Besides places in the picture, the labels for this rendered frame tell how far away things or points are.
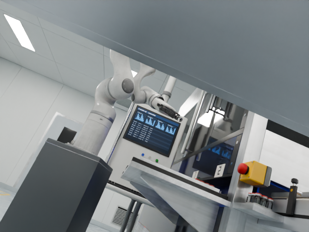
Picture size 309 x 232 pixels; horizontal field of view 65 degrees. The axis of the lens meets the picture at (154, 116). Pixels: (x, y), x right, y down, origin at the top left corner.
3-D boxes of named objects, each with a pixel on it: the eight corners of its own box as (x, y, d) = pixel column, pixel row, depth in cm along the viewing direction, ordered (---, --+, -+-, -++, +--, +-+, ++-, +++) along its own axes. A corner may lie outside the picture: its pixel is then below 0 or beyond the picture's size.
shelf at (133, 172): (189, 206, 155) (190, 203, 155) (248, 215, 89) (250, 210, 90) (120, 177, 152) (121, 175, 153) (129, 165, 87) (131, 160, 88)
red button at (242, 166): (244, 176, 88) (246, 166, 90) (250, 176, 85) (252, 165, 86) (234, 172, 88) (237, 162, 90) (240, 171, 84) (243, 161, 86)
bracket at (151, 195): (174, 224, 142) (181, 202, 146) (176, 224, 139) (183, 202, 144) (121, 202, 140) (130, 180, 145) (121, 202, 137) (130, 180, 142)
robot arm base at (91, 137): (56, 141, 103) (77, 104, 109) (72, 152, 120) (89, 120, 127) (96, 156, 100) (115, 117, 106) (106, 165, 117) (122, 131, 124)
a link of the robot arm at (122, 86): (119, 102, 130) (138, 100, 118) (99, 98, 122) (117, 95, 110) (128, 14, 135) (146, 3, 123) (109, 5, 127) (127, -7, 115)
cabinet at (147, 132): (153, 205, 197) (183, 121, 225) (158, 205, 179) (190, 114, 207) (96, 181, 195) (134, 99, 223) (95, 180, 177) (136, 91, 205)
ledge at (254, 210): (266, 222, 88) (267, 216, 88) (292, 226, 76) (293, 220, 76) (231, 207, 87) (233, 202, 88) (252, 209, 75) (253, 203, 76)
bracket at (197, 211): (207, 238, 95) (216, 205, 100) (210, 240, 92) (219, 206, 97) (128, 205, 93) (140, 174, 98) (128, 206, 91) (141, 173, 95)
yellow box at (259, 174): (256, 188, 90) (260, 169, 92) (268, 187, 83) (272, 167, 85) (238, 180, 89) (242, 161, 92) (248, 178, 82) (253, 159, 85)
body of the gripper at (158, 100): (160, 111, 135) (171, 119, 127) (146, 105, 129) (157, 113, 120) (166, 99, 134) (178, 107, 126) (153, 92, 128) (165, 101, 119)
